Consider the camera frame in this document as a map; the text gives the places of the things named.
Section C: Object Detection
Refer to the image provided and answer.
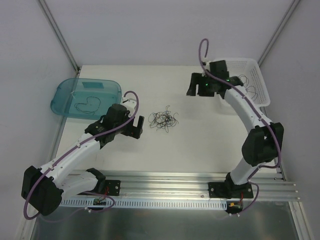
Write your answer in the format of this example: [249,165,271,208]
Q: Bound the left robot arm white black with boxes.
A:
[21,100,144,220]

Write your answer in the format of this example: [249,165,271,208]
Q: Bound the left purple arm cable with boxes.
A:
[22,90,140,220]

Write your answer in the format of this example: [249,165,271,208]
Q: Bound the bundle of thin cables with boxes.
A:
[147,104,180,133]

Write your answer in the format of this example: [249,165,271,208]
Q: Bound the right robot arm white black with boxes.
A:
[186,60,284,199]

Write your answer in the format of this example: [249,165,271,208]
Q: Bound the aluminium frame post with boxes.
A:
[257,0,302,67]
[36,0,81,74]

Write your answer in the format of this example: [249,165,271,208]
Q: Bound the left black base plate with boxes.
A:
[101,179,121,196]

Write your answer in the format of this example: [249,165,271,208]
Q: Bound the left aluminium frame post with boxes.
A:
[36,0,81,74]

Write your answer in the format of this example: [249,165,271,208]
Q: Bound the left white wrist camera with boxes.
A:
[121,98,137,115]

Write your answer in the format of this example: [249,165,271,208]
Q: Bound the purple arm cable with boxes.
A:
[22,90,140,220]
[198,38,283,220]

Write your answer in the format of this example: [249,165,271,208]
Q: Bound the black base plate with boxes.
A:
[208,181,254,199]
[101,179,121,196]

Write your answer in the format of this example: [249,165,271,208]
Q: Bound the white perforated plastic basket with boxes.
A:
[213,57,271,108]

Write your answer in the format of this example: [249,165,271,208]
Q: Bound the black cable in teal bin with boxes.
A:
[74,96,102,115]

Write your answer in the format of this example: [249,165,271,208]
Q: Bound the right aluminium frame post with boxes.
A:
[257,0,302,67]

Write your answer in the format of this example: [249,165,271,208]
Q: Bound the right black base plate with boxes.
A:
[208,181,254,199]

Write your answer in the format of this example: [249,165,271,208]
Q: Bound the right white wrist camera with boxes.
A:
[200,56,211,66]

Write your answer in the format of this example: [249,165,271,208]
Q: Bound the teal translucent plastic bin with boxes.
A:
[50,78,122,120]

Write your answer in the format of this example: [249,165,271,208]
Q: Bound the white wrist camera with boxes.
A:
[121,98,137,115]
[200,56,211,66]

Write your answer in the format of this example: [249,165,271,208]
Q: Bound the white slotted cable duct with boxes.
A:
[60,197,227,211]

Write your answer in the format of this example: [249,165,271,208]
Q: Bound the aluminium mounting rail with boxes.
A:
[67,169,301,201]

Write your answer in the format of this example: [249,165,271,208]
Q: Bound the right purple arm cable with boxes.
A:
[198,38,283,220]

